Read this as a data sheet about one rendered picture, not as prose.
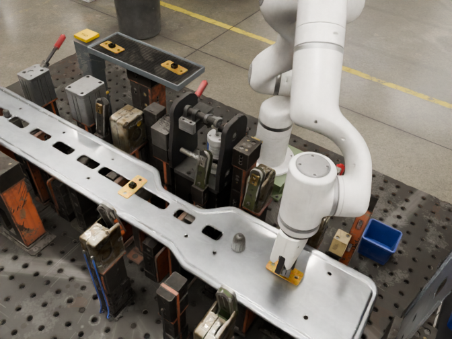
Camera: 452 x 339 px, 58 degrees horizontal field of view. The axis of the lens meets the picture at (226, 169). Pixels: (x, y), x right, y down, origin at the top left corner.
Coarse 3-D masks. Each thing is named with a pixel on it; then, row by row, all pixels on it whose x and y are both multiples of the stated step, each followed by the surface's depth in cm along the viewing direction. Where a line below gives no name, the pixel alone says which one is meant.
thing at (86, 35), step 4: (80, 32) 140; (84, 32) 140; (88, 32) 140; (92, 32) 140; (96, 32) 141; (76, 36) 138; (80, 36) 138; (84, 36) 138; (88, 36) 138; (92, 36) 138; (96, 36) 140; (84, 40) 137; (88, 40) 137
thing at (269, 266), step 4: (268, 264) 96; (276, 264) 96; (268, 268) 95; (272, 268) 95; (292, 272) 95; (296, 272) 95; (300, 272) 95; (280, 276) 94; (284, 276) 94; (292, 276) 94; (300, 276) 94; (288, 280) 93; (292, 280) 93; (296, 280) 93; (300, 280) 93; (296, 284) 93
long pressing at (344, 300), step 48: (0, 96) 138; (0, 144) 123; (48, 144) 123; (96, 144) 124; (96, 192) 110; (192, 240) 101; (240, 288) 92; (288, 288) 93; (336, 288) 94; (336, 336) 86
